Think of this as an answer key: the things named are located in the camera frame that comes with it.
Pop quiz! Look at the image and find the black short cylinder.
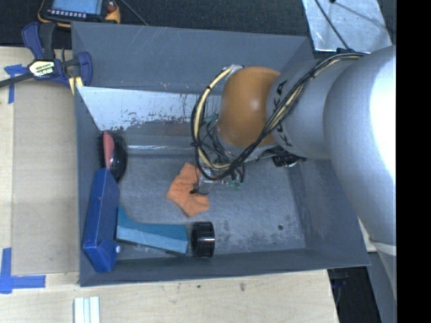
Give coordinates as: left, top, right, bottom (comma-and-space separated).
190, 221, 216, 258

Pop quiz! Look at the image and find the black and red brush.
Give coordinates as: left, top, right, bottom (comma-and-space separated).
100, 130, 129, 184

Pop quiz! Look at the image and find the light blue wedge block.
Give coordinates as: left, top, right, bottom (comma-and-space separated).
115, 206, 190, 256

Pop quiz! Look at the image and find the pale wood flat board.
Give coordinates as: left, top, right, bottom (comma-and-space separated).
11, 81, 81, 276

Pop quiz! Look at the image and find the grey metal bin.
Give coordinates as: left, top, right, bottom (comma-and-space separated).
70, 21, 372, 287

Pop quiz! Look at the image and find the orange cloth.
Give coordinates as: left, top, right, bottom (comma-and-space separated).
166, 161, 211, 219

